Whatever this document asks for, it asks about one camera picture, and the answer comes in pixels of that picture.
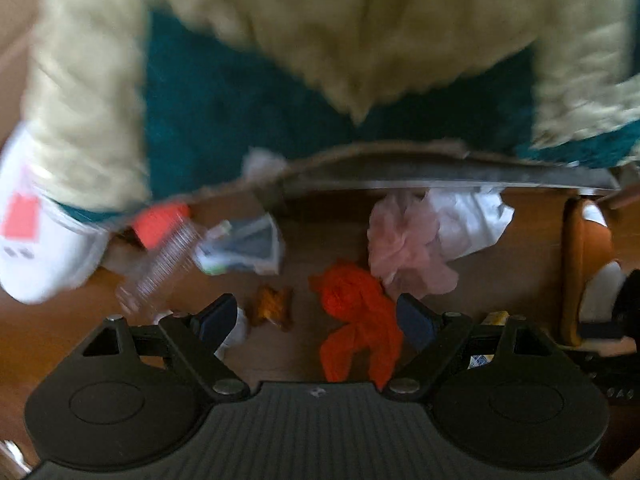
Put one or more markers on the clear plastic bottle red cap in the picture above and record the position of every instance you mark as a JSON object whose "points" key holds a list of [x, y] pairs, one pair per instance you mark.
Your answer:
{"points": [[160, 252]]}

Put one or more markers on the black object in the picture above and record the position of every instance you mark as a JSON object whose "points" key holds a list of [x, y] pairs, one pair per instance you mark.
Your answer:
{"points": [[622, 310]]}

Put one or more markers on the white and blue plastic packet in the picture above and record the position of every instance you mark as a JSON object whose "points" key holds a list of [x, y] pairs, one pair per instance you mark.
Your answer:
{"points": [[242, 250]]}

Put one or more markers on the pink fluffy cloth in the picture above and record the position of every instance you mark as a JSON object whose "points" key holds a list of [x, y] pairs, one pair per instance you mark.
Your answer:
{"points": [[407, 247]]}

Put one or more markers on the orange cloth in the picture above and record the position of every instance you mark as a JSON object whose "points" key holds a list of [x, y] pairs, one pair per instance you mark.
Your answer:
{"points": [[357, 320]]}

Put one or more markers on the orange and white slipper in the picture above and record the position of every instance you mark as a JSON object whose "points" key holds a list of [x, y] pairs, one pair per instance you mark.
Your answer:
{"points": [[575, 270]]}

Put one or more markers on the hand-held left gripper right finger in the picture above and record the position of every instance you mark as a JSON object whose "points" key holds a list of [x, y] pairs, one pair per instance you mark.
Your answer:
{"points": [[415, 321]]}

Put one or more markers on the grey board edge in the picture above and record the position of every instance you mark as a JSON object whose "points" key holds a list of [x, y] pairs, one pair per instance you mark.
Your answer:
{"points": [[450, 172]]}

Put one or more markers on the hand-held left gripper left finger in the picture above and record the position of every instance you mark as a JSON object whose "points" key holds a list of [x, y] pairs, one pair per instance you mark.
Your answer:
{"points": [[217, 317]]}

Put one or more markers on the orange snack wrapper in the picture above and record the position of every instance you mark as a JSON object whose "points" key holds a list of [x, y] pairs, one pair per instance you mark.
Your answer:
{"points": [[272, 306]]}

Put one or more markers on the yellow small packet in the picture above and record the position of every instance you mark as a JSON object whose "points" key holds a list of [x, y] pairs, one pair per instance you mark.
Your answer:
{"points": [[495, 319]]}

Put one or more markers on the teal shirt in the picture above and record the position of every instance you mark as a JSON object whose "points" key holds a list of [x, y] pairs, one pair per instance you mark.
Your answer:
{"points": [[240, 110]]}

